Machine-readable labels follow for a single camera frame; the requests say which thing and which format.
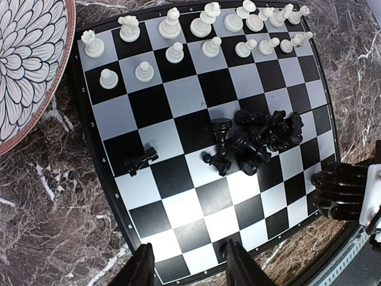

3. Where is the white far rook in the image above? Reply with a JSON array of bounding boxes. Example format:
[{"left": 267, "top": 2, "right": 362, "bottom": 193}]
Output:
[{"left": 288, "top": 5, "right": 310, "bottom": 25}]

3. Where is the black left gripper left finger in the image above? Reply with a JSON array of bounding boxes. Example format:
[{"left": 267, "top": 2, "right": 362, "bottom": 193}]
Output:
[{"left": 108, "top": 243, "right": 155, "bottom": 286}]

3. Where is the pile of black chess pieces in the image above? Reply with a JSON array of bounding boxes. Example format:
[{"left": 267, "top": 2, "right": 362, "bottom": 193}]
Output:
[{"left": 202, "top": 110, "right": 304, "bottom": 176}]

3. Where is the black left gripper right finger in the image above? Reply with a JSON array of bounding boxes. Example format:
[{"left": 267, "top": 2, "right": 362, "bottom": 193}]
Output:
[{"left": 224, "top": 239, "right": 276, "bottom": 286}]

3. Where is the white knight near plate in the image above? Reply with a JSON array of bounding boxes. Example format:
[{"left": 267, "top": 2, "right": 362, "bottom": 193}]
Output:
[{"left": 118, "top": 15, "right": 140, "bottom": 42}]

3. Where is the white king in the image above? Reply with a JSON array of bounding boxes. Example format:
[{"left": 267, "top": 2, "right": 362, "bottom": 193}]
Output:
[{"left": 224, "top": 0, "right": 256, "bottom": 32}]

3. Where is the white rook near plate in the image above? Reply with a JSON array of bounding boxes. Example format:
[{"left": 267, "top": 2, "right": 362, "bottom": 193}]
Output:
[{"left": 81, "top": 30, "right": 105, "bottom": 58}]

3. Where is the white pawn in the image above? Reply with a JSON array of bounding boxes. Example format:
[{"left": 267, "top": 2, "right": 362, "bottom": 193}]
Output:
[
  {"left": 258, "top": 37, "right": 280, "bottom": 55},
  {"left": 135, "top": 61, "right": 154, "bottom": 82},
  {"left": 165, "top": 42, "right": 184, "bottom": 64},
  {"left": 293, "top": 31, "right": 313, "bottom": 46},
  {"left": 99, "top": 69, "right": 118, "bottom": 89},
  {"left": 235, "top": 39, "right": 257, "bottom": 58},
  {"left": 202, "top": 36, "right": 222, "bottom": 58},
  {"left": 280, "top": 37, "right": 300, "bottom": 54}
]

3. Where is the floral patterned ceramic plate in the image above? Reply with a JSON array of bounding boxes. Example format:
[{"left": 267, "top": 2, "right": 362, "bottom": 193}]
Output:
[{"left": 1, "top": 1, "right": 76, "bottom": 154}]

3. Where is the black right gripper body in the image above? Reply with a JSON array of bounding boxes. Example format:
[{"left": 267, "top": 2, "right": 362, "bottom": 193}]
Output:
[{"left": 311, "top": 162, "right": 380, "bottom": 235}]

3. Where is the white far bishop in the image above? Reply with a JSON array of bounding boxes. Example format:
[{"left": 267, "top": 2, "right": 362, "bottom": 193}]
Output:
[{"left": 245, "top": 7, "right": 274, "bottom": 32}]

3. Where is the black front frame rail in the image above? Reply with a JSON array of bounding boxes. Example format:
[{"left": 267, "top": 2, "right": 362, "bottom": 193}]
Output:
[{"left": 286, "top": 222, "right": 380, "bottom": 285}]

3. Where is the black piece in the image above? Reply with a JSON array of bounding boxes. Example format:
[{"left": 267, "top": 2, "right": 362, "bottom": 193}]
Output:
[{"left": 218, "top": 242, "right": 227, "bottom": 261}]

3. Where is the white queen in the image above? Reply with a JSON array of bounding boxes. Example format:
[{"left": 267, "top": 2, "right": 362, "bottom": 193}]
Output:
[{"left": 190, "top": 2, "right": 221, "bottom": 38}]

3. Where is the white slotted cable duct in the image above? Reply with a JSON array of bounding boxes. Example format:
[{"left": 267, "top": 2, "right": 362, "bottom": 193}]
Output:
[{"left": 307, "top": 226, "right": 370, "bottom": 286}]

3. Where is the white bishop near plate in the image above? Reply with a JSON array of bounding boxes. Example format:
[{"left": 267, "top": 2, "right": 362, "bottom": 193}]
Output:
[{"left": 158, "top": 7, "right": 181, "bottom": 39}]

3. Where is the white far knight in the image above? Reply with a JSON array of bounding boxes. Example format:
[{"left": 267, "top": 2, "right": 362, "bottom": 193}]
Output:
[{"left": 269, "top": 4, "right": 293, "bottom": 27}]

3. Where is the fallen black chess rook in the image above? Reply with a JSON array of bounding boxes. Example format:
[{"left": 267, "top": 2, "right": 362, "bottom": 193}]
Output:
[{"left": 123, "top": 147, "right": 159, "bottom": 176}]

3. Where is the black white chess board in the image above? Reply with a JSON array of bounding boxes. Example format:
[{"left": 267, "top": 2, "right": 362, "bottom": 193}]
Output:
[{"left": 70, "top": 1, "right": 338, "bottom": 285}]

